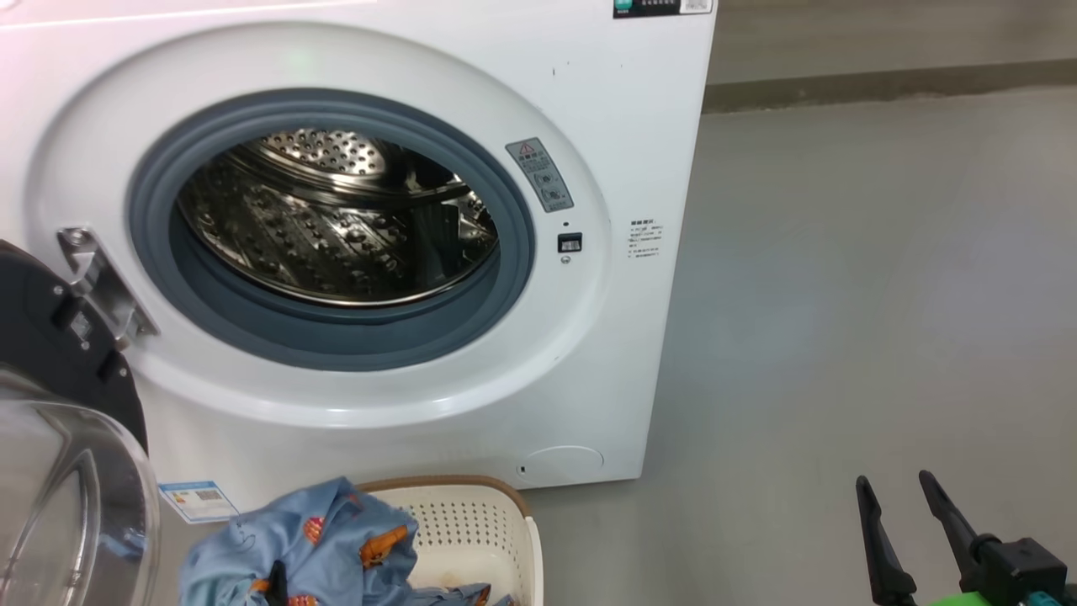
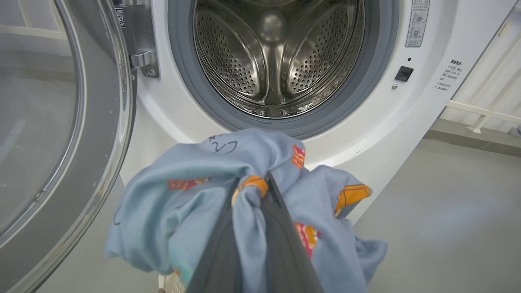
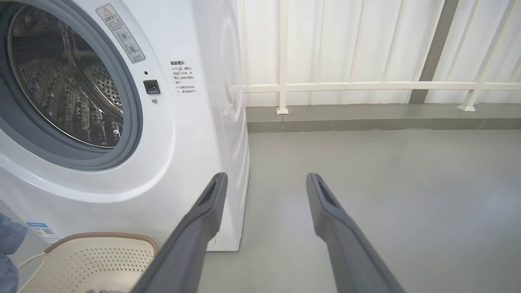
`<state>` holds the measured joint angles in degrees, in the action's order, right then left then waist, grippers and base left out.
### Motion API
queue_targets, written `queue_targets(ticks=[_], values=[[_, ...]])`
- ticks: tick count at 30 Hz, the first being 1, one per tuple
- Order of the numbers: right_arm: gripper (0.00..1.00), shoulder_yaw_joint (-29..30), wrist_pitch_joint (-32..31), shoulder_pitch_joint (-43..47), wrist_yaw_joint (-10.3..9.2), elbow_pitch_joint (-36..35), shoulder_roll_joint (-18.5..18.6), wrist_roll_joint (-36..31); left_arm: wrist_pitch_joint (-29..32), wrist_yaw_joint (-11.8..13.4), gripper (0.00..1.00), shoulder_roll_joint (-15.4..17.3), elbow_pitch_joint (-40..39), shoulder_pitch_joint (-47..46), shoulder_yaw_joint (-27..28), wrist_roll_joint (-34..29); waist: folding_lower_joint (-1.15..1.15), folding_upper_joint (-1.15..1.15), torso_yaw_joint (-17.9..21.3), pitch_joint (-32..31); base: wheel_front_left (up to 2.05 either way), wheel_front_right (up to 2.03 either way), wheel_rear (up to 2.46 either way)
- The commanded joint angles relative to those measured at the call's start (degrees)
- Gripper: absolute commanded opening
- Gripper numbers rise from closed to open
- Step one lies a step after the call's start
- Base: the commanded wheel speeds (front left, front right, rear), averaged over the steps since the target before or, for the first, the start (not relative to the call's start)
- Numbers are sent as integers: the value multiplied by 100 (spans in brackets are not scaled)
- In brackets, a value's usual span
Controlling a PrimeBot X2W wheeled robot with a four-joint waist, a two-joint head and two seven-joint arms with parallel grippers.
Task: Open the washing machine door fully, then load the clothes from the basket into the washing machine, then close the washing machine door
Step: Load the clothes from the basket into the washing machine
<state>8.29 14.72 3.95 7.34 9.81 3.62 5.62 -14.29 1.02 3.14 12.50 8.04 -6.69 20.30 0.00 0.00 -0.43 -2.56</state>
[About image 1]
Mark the white front-load washing machine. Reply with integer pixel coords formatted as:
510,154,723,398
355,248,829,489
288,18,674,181
0,0,719,540

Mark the black control panel strip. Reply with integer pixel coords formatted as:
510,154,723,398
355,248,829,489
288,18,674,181
613,0,714,19

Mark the cream perforated laundry basket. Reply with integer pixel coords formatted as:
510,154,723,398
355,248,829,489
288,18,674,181
353,476,545,606

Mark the dark round washer door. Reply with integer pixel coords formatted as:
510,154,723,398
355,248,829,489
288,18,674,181
0,240,161,606

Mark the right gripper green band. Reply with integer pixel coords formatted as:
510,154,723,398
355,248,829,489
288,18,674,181
856,470,1040,606

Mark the blue white energy label sticker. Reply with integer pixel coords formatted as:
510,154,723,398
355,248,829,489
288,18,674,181
158,480,242,524

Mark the blue bear-print garment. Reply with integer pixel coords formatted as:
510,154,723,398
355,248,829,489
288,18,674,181
179,477,514,606

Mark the silver metal door hinge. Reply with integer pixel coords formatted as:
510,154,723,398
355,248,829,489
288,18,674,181
57,226,159,348

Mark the round white filter cover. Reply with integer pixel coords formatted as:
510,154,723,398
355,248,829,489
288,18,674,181
515,446,605,485

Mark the grey warning sticker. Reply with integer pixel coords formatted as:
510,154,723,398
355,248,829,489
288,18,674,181
505,137,575,214

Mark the printed caution text label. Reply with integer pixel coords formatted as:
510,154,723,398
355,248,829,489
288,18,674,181
627,219,666,260

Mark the grey rubber door gasket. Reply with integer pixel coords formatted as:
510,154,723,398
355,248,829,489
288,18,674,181
126,88,537,373

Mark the perforated steel washer drum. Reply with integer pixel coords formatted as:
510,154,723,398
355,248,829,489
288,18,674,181
175,126,501,308

